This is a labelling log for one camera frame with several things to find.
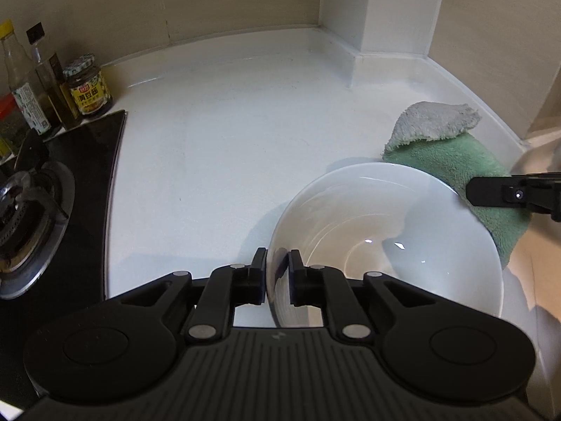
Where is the metal stove burner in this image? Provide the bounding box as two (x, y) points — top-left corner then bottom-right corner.
(0, 160), (76, 301)

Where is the red lid jar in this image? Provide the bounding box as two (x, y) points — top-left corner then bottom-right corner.
(0, 94), (27, 159)

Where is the dark oil bottle black cap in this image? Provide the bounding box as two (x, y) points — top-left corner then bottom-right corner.
(25, 24), (82, 129)

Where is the clear bottle yellow cap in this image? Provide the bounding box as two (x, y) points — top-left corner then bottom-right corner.
(0, 18), (52, 136)

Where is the black glass gas stove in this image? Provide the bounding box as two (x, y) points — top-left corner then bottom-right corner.
(0, 111), (128, 406)

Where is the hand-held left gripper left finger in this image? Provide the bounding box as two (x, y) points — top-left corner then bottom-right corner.
(119, 248), (267, 346)

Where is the green cleaning cloth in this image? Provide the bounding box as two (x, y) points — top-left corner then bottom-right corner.
(383, 101), (534, 271)

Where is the white patterned bowl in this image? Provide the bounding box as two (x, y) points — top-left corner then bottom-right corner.
(266, 162), (505, 329)

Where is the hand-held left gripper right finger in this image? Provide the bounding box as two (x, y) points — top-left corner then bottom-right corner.
(287, 249), (439, 343)

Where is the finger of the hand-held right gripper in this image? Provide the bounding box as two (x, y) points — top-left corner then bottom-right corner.
(465, 174), (561, 222)

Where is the yellow label sauce jar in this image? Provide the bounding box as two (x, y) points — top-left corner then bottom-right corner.
(62, 53), (114, 119)

